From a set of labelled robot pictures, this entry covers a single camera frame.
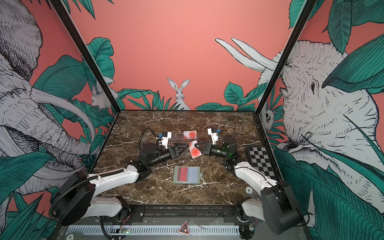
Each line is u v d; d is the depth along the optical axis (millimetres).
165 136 731
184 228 700
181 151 682
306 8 698
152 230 701
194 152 763
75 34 780
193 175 882
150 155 614
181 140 954
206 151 698
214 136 745
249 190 818
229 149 628
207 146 710
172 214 748
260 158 910
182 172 884
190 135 954
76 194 420
